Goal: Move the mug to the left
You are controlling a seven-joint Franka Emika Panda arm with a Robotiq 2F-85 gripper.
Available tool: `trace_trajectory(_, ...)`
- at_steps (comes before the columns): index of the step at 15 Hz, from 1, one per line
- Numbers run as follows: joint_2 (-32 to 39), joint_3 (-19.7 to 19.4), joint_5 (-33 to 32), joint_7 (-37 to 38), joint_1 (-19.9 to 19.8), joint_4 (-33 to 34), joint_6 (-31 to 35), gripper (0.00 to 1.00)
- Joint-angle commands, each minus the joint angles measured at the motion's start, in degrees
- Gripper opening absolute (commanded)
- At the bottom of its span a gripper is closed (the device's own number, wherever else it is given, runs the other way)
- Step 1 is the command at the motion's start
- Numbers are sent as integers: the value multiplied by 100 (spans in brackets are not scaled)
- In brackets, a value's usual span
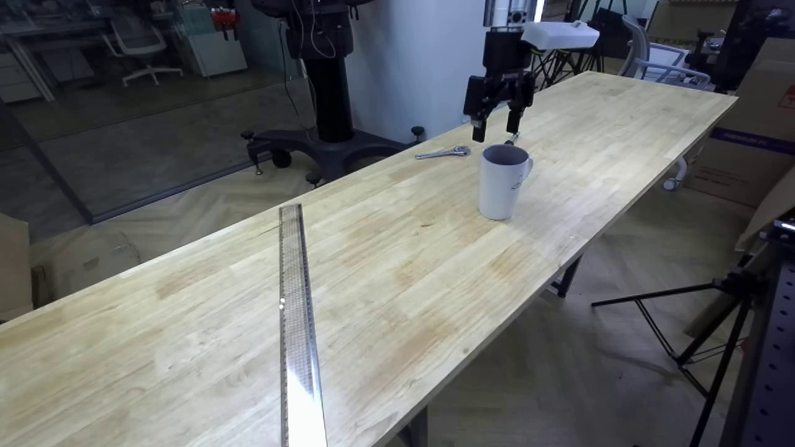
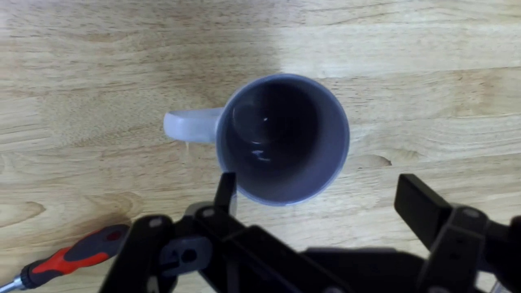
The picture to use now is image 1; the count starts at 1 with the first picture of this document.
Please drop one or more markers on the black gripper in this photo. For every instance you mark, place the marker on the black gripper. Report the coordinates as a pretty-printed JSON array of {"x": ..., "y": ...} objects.
[{"x": 502, "y": 78}]

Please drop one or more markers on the white ceramic mug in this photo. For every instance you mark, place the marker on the white ceramic mug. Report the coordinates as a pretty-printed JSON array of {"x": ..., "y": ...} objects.
[{"x": 499, "y": 187}]

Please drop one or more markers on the metal spoon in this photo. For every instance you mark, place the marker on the metal spoon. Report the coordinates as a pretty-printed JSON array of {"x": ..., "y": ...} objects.
[{"x": 447, "y": 153}]

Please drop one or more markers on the black background tripod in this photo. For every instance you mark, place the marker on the black background tripod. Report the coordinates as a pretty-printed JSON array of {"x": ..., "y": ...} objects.
[{"x": 609, "y": 39}]

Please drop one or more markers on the black table leg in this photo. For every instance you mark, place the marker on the black table leg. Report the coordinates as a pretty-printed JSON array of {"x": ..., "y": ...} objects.
[
  {"x": 566, "y": 276},
  {"x": 416, "y": 430}
]

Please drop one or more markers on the large cardboard box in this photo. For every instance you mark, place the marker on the large cardboard box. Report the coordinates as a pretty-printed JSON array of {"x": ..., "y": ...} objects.
[{"x": 759, "y": 116}]

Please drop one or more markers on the long metal ruler strip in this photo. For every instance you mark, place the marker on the long metal ruler strip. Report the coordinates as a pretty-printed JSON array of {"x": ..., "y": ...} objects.
[{"x": 296, "y": 331}]

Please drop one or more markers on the leaning cardboard panel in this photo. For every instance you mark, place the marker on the leaning cardboard panel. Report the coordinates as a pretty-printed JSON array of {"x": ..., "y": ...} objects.
[{"x": 773, "y": 212}]

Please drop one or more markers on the white cabinet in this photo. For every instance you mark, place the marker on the white cabinet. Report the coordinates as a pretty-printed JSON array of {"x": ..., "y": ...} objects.
[{"x": 211, "y": 50}]

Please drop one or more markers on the black tripod stand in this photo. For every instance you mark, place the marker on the black tripod stand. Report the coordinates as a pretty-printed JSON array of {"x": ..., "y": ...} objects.
[{"x": 711, "y": 331}]

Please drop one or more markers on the grey floor mat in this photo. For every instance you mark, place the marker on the grey floor mat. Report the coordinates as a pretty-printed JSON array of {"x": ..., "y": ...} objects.
[{"x": 140, "y": 150}]

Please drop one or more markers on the black perforated rack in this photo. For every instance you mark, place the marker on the black perforated rack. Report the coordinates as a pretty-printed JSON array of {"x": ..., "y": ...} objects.
[{"x": 773, "y": 356}]

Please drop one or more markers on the white office chair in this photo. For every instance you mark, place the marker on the white office chair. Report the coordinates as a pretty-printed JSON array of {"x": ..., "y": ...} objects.
[{"x": 138, "y": 40}]

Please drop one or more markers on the grey desk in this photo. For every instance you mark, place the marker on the grey desk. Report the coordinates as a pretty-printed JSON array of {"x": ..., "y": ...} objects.
[{"x": 39, "y": 59}]

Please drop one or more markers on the small cardboard box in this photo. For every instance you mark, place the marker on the small cardboard box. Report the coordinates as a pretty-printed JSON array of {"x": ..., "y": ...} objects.
[{"x": 12, "y": 269}]

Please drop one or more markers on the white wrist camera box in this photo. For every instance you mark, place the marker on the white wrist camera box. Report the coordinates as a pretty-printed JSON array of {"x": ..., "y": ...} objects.
[{"x": 562, "y": 37}]

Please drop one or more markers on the black wheeled pedestal stand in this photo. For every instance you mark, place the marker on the black wheeled pedestal stand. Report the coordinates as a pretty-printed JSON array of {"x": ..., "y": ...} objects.
[{"x": 328, "y": 90}]

